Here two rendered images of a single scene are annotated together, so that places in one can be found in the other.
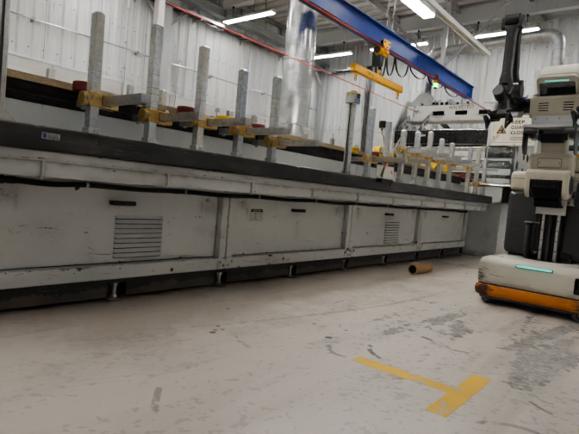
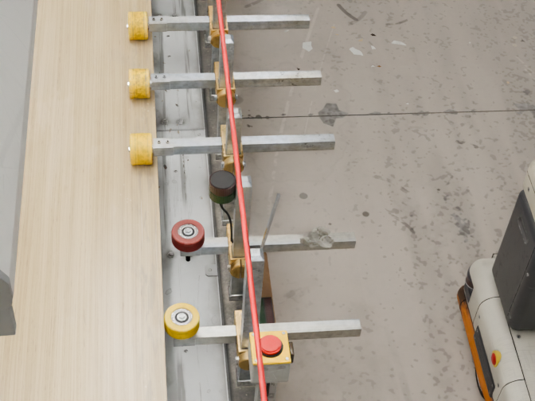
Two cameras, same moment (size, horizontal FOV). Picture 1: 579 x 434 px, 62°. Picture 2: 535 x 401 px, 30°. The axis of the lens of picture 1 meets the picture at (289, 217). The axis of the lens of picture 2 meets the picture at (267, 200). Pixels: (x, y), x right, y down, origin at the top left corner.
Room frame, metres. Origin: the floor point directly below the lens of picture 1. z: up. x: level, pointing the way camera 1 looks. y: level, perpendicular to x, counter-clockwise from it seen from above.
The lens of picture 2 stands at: (2.48, 0.45, 2.74)
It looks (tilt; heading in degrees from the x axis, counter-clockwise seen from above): 48 degrees down; 312
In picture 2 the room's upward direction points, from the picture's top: 5 degrees clockwise
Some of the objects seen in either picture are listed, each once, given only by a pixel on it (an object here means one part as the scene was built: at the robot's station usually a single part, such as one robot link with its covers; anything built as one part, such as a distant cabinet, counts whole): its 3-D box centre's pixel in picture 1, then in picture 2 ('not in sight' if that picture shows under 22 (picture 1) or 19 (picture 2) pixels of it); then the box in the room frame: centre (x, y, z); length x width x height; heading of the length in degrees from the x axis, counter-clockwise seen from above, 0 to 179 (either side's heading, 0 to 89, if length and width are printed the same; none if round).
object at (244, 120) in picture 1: (213, 122); not in sight; (2.17, 0.38, 0.83); 0.43 x 0.03 x 0.04; 51
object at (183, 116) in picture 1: (166, 118); not in sight; (1.98, 0.53, 0.81); 0.43 x 0.03 x 0.04; 51
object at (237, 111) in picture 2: (401, 161); (231, 178); (3.73, -0.81, 0.86); 0.04 x 0.04 x 0.48; 51
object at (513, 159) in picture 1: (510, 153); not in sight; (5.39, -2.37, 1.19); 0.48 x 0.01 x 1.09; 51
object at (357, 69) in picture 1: (378, 78); not in sight; (8.56, -1.34, 2.65); 1.71 x 0.09 x 0.32; 141
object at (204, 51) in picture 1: (200, 100); not in sight; (2.17, 0.44, 0.92); 0.04 x 0.04 x 0.48; 51
